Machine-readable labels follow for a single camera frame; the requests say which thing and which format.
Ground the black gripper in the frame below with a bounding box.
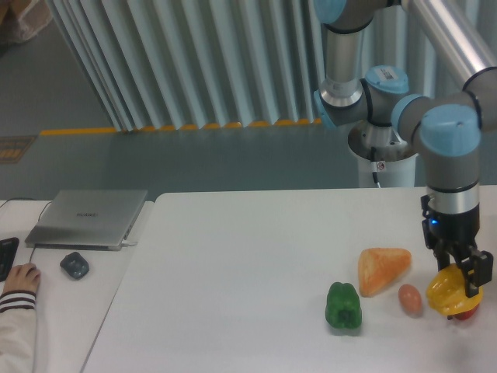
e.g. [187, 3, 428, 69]
[422, 204, 493, 298]

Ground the yellow bell pepper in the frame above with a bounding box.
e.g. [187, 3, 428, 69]
[426, 263, 483, 316]

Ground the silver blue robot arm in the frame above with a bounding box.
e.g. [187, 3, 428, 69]
[314, 1, 496, 298]

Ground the white striped sleeve forearm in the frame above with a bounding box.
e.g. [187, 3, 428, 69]
[1, 291, 37, 372]

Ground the red bell pepper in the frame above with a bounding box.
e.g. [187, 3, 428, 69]
[447, 305, 479, 321]

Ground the green bell pepper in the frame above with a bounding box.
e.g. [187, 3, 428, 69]
[325, 282, 362, 329]

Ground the person's hand on mouse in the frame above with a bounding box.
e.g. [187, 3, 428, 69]
[2, 263, 41, 295]

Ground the brown egg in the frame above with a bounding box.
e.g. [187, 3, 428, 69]
[398, 284, 422, 315]

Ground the orange bread wedge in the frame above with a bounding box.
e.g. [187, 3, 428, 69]
[357, 248, 412, 298]

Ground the white folding partition screen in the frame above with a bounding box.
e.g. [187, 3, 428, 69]
[48, 1, 496, 131]

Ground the silver closed laptop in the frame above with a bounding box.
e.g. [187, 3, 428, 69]
[25, 190, 148, 251]

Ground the dark grey earbuds case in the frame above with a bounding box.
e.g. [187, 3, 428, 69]
[60, 252, 89, 281]

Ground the black keyboard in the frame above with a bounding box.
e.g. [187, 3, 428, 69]
[0, 237, 19, 282]

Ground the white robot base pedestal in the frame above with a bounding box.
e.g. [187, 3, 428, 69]
[348, 120, 417, 188]

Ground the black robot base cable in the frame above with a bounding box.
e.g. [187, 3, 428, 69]
[369, 145, 384, 190]

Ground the laptop charging cable plug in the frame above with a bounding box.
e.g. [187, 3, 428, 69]
[120, 240, 137, 248]

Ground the black mouse cable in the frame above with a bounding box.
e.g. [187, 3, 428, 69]
[0, 197, 55, 267]

